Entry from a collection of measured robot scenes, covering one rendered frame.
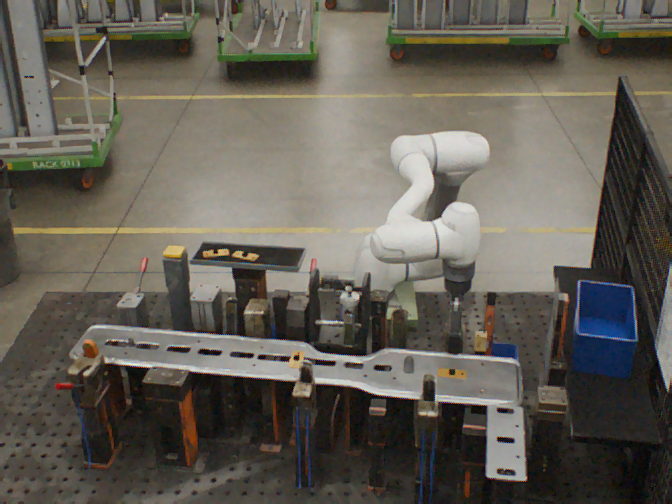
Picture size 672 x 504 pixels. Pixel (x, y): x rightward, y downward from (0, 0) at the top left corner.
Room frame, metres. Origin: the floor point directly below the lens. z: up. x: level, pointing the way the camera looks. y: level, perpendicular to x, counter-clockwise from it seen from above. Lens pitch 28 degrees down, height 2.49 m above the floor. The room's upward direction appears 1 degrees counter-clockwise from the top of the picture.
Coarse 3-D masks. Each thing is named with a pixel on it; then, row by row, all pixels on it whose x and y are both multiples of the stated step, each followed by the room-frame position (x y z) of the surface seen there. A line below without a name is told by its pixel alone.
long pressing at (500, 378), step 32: (128, 352) 2.11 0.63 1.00; (160, 352) 2.10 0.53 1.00; (192, 352) 2.10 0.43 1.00; (224, 352) 2.10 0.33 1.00; (256, 352) 2.09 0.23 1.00; (288, 352) 2.09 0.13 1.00; (320, 352) 2.08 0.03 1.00; (384, 352) 2.08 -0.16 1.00; (416, 352) 2.07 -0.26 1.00; (320, 384) 1.94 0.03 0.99; (352, 384) 1.93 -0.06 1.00; (384, 384) 1.92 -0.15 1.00; (416, 384) 1.92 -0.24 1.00; (448, 384) 1.91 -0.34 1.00; (480, 384) 1.91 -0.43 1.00; (512, 384) 1.91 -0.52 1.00
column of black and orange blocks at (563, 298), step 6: (564, 294) 2.07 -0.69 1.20; (564, 300) 2.04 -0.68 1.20; (558, 306) 2.05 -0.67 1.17; (564, 306) 2.04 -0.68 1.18; (558, 312) 2.04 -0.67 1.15; (564, 312) 2.04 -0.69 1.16; (558, 318) 2.05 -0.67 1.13; (564, 318) 2.04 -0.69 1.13; (558, 324) 2.05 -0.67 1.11; (564, 324) 2.04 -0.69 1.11; (558, 330) 2.05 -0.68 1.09; (558, 336) 2.04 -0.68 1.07; (558, 342) 2.05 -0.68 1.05; (558, 348) 2.04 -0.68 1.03; (552, 354) 2.05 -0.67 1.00; (558, 354) 2.04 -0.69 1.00
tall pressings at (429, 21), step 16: (400, 0) 8.97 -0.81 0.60; (416, 0) 8.89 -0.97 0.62; (432, 0) 8.93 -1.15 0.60; (464, 0) 9.13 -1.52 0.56; (480, 0) 9.05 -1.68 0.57; (496, 0) 9.09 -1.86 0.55; (512, 0) 9.09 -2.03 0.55; (528, 0) 9.01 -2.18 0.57; (400, 16) 8.95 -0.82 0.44; (416, 16) 8.88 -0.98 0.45; (432, 16) 8.92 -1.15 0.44; (464, 16) 9.12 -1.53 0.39; (480, 16) 9.07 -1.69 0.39; (496, 16) 9.05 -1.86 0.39; (512, 16) 9.08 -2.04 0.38
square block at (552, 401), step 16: (544, 400) 1.77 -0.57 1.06; (560, 400) 1.76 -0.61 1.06; (544, 416) 1.75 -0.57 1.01; (560, 416) 1.74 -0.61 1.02; (544, 432) 1.75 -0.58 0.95; (560, 432) 1.74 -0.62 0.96; (544, 448) 1.75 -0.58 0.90; (528, 464) 1.82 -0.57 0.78; (544, 464) 1.75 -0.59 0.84; (528, 480) 1.77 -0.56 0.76; (544, 480) 1.75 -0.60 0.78; (528, 496) 1.76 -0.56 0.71; (544, 496) 1.75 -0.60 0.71
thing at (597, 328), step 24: (600, 288) 2.19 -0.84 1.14; (624, 288) 2.18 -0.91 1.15; (576, 312) 2.09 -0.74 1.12; (600, 312) 2.19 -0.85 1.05; (624, 312) 2.17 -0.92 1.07; (576, 336) 1.94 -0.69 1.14; (600, 336) 1.91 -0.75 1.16; (624, 336) 2.09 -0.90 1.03; (576, 360) 1.93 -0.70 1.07; (600, 360) 1.91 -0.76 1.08; (624, 360) 1.89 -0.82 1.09
